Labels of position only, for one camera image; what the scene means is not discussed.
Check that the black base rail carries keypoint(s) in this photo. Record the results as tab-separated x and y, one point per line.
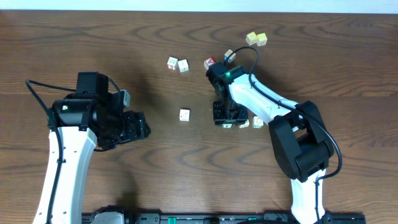
116	214

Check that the wooden block letter Y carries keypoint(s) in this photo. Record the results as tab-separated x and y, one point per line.
245	125

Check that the wooden block blue X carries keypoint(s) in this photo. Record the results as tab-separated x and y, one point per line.
229	56

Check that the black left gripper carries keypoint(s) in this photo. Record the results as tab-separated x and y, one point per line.
140	125

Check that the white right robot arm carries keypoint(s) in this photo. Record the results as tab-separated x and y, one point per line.
302	146

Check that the wooden block blue T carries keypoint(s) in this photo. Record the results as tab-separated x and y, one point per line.
183	65

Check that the wooden block red 3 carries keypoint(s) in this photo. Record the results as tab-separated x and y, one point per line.
172	63

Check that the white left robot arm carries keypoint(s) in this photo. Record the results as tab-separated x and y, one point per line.
81	125

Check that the wooden block red A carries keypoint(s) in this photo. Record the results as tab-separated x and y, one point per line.
209	62

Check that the yellow wooden block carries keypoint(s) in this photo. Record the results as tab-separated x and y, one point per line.
261	39
251	38

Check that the yellow wooden block left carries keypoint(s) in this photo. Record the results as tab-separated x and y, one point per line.
251	38

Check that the yellow wooden block right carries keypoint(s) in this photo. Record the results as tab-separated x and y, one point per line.
261	39

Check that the wooden block with dots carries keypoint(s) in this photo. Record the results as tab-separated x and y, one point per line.
184	115

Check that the wooden block green picture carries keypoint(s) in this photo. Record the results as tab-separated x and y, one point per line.
257	122

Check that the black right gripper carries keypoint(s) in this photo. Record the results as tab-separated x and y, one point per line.
218	116

